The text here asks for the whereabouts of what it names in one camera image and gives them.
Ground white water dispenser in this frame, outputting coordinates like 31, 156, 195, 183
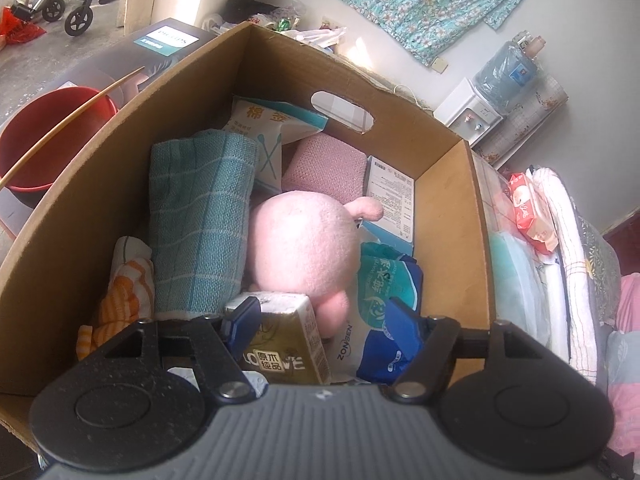
434, 77, 503, 148

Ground teal floral curtain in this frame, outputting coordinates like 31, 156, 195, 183
290, 0, 551, 67

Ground dark red wooden door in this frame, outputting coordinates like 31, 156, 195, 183
602, 220, 640, 276

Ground white and blue carton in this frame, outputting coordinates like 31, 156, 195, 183
357, 155, 417, 256

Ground white plastic bag teal contents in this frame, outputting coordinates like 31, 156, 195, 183
487, 232, 571, 361

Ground grey carton with blue label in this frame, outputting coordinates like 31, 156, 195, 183
42, 17, 217, 111

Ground white papers pile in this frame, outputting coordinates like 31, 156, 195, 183
285, 27, 346, 52

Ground teal checked towel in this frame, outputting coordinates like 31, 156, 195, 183
150, 130, 258, 321

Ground red plastic basin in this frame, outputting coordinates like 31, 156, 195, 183
0, 86, 118, 193

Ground blue wet wipes packet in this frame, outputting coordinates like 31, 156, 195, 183
332, 242, 426, 386

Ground white cotton swab bag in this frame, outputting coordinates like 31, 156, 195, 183
222, 95, 328, 196

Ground pink plush toy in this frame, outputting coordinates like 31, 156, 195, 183
247, 192, 386, 338

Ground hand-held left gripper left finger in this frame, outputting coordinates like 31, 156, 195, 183
102, 296, 263, 406

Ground olive tissue pack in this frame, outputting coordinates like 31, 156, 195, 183
225, 292, 332, 387

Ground thin wooden stick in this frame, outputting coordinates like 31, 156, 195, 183
0, 66, 143, 191

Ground orange striped cloth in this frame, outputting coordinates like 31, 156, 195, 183
75, 235, 156, 361

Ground pink bubble wrap pack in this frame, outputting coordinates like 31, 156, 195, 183
281, 132, 368, 206

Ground pink and grey cloud quilt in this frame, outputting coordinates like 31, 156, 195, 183
605, 272, 640, 456

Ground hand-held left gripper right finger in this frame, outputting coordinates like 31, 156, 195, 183
382, 297, 548, 405

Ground blue water bottle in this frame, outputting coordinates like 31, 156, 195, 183
475, 40, 541, 111

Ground green floral pillow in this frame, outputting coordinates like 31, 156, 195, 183
570, 205, 623, 331

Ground red wet wipes packet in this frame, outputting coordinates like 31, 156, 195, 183
507, 170, 560, 256

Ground white rolled quilt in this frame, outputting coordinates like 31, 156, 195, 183
532, 167, 621, 386

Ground brown cardboard box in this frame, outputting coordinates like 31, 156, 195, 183
0, 21, 498, 441

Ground red plastic bag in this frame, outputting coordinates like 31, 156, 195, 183
0, 7, 46, 46

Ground floral patterned board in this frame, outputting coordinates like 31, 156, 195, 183
480, 72, 568, 171

